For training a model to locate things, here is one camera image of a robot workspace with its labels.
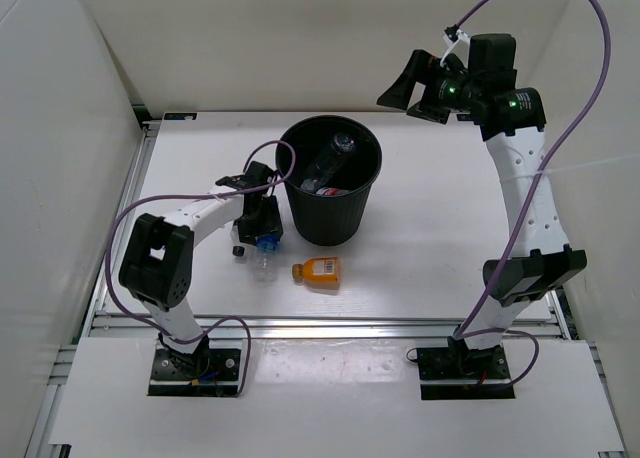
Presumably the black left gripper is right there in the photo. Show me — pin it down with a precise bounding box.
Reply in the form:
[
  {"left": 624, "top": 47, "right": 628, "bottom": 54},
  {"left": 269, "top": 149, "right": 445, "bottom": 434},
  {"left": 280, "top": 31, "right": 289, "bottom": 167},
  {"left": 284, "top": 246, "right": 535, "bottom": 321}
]
[{"left": 236, "top": 195, "right": 283, "bottom": 246}]

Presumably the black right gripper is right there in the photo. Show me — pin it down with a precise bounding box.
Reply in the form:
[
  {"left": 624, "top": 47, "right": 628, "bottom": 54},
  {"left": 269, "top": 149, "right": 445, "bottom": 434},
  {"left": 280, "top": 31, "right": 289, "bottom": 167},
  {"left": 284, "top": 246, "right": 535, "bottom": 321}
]
[{"left": 377, "top": 50, "right": 482, "bottom": 125}]

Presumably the blue label Aquafina bottle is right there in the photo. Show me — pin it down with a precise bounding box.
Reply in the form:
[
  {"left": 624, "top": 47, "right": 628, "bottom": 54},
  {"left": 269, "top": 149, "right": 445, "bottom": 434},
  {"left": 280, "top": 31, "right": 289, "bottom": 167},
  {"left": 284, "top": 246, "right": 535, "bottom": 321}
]
[{"left": 252, "top": 235, "right": 280, "bottom": 283}]

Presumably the red label plastic bottle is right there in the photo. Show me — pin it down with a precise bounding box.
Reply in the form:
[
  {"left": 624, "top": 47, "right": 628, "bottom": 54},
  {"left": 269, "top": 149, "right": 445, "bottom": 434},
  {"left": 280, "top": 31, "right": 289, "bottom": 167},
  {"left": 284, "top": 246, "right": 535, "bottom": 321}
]
[{"left": 315, "top": 187, "right": 350, "bottom": 197}]

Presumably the clear unlabelled plastic bottle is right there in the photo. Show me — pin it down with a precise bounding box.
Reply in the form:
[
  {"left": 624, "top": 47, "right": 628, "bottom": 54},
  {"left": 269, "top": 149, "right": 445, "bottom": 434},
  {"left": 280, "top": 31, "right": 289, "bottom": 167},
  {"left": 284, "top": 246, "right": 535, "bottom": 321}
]
[{"left": 300, "top": 132, "right": 357, "bottom": 193}]

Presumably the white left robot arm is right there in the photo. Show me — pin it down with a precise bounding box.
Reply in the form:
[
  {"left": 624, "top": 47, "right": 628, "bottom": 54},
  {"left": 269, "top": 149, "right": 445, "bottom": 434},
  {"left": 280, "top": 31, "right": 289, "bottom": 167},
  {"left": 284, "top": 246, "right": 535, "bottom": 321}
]
[{"left": 118, "top": 192, "right": 283, "bottom": 378}]

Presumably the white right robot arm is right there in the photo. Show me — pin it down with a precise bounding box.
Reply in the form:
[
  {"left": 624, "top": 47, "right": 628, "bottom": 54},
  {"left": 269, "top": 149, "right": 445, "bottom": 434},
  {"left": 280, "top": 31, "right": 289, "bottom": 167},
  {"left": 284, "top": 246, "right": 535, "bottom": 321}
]
[{"left": 377, "top": 50, "right": 587, "bottom": 378}]

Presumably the black ribbed waste bin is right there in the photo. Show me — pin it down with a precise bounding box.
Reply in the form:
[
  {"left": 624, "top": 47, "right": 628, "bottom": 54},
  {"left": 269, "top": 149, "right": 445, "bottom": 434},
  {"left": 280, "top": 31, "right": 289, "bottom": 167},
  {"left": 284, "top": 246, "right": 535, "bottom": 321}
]
[{"left": 275, "top": 115, "right": 382, "bottom": 247}]

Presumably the black label Pepsi bottle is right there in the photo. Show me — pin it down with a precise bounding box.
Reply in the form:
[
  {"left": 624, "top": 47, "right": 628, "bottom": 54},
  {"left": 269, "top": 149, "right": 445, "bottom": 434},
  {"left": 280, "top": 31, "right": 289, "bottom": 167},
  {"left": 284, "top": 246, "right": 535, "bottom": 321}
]
[{"left": 231, "top": 223, "right": 249, "bottom": 260}]

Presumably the orange juice bottle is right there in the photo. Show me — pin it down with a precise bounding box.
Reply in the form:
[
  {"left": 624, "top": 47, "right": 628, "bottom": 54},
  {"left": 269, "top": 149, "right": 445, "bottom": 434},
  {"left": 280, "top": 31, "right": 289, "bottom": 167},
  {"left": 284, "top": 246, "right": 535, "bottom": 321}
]
[{"left": 291, "top": 257, "right": 341, "bottom": 293}]

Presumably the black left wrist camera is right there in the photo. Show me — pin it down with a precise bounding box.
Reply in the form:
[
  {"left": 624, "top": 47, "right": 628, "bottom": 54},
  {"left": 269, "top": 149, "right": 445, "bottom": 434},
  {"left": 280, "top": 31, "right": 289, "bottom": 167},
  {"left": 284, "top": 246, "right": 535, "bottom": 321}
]
[{"left": 215, "top": 161, "right": 276, "bottom": 191}]

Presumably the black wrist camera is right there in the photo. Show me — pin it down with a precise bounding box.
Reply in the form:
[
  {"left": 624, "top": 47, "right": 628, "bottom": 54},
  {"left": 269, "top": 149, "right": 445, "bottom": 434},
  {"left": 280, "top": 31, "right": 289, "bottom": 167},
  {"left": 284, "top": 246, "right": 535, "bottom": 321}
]
[
  {"left": 215, "top": 161, "right": 276, "bottom": 191},
  {"left": 467, "top": 33, "right": 517, "bottom": 77}
]

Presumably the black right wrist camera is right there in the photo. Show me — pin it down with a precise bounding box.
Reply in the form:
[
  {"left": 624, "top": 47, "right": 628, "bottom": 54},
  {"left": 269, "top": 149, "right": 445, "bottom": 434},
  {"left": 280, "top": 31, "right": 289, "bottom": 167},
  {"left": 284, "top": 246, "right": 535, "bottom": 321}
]
[{"left": 467, "top": 33, "right": 517, "bottom": 77}]

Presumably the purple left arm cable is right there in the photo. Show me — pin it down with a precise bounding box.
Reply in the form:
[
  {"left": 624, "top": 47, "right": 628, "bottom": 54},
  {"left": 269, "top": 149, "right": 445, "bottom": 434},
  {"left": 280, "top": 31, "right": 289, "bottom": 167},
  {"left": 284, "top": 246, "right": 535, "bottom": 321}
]
[{"left": 102, "top": 140, "right": 296, "bottom": 397}]

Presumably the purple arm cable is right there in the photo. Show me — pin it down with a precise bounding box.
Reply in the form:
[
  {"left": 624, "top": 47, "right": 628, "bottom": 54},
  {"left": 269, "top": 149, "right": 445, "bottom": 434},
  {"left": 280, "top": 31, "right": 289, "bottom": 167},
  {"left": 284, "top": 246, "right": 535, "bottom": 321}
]
[
  {"left": 442, "top": 0, "right": 612, "bottom": 392},
  {"left": 102, "top": 140, "right": 296, "bottom": 397}
]

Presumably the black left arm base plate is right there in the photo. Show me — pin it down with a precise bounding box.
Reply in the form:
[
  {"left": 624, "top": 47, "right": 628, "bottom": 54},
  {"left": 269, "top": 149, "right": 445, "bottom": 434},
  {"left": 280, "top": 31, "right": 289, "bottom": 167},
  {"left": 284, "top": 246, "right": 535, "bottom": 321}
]
[{"left": 146, "top": 347, "right": 244, "bottom": 397}]

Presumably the aluminium table edge rail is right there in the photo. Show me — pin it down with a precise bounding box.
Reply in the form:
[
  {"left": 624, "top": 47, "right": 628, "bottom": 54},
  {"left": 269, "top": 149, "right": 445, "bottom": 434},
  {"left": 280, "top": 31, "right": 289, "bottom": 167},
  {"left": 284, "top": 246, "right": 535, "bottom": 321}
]
[{"left": 85, "top": 314, "right": 564, "bottom": 340}]

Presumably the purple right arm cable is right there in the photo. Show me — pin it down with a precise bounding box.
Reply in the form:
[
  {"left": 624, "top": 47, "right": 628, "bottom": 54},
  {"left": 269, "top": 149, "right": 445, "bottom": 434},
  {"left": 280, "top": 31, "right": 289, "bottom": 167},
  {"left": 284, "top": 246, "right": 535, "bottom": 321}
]
[{"left": 442, "top": 0, "right": 612, "bottom": 392}]

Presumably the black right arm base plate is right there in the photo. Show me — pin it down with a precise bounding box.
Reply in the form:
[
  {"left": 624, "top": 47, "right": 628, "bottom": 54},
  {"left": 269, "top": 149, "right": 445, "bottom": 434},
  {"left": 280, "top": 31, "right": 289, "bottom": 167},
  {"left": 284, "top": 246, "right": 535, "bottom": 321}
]
[{"left": 406, "top": 345, "right": 516, "bottom": 401}]

